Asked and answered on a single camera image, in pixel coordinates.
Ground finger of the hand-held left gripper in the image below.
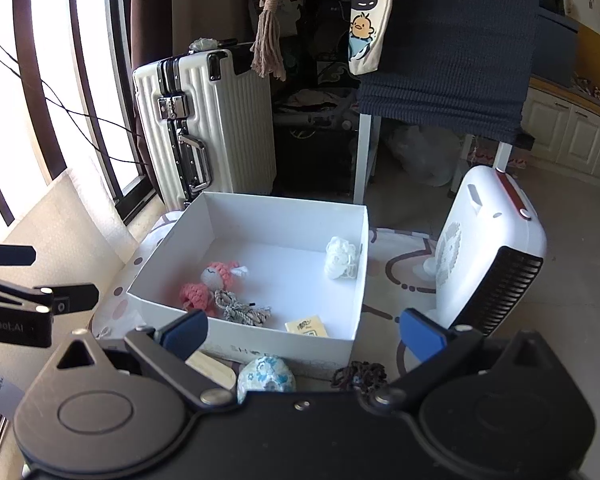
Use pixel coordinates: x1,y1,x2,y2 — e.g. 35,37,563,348
0,274,100,315
0,241,37,267

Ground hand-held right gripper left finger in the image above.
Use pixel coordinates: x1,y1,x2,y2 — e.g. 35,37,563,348
46,308,238,411

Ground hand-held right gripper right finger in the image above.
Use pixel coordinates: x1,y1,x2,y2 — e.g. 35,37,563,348
370,308,564,411

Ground oval wooden block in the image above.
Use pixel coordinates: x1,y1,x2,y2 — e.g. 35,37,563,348
185,350,237,391

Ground grey braided rope bundle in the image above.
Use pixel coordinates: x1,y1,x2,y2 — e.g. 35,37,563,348
214,289,272,329

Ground pink crochet doll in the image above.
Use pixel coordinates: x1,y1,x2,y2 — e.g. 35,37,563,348
180,260,251,318

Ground dark crochet yarn piece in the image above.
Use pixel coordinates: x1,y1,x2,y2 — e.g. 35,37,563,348
330,360,389,399

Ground blue floral drawstring pouch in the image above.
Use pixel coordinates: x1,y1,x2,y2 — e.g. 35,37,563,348
236,354,297,406

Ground white yarn ball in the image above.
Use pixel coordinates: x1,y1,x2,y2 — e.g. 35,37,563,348
324,236,364,281

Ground yellow tissue packet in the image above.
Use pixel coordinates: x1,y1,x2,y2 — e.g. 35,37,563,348
285,314,330,337

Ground white shoe box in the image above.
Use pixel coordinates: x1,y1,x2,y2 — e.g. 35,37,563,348
126,191,370,367

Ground white printed paper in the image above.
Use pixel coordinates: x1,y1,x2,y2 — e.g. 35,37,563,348
0,359,27,417

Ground beige foam panel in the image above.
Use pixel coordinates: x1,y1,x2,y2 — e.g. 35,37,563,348
0,167,142,361

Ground white electric heater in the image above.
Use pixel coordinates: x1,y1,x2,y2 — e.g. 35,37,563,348
412,165,548,339

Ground clear plastic bag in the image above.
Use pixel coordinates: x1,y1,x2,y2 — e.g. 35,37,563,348
385,125,464,189

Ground white ribbed suitcase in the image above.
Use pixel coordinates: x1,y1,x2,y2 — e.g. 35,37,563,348
131,40,278,211

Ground cream cabinets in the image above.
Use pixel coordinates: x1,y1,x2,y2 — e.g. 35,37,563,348
522,77,600,189

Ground navy knitted blanket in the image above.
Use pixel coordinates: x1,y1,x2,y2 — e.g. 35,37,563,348
357,0,541,139

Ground cartoon print tote bag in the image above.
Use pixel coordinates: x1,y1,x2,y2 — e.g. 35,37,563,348
347,0,400,76

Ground dark grey storage box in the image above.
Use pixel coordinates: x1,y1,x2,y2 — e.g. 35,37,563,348
530,7,581,86

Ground beige macrame tassel hanging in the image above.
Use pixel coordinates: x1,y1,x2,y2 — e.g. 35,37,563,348
217,0,354,81

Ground black cable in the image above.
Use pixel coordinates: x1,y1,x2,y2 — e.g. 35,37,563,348
0,30,154,171

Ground white table frame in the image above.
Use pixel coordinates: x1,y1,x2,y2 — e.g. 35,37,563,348
355,112,514,206

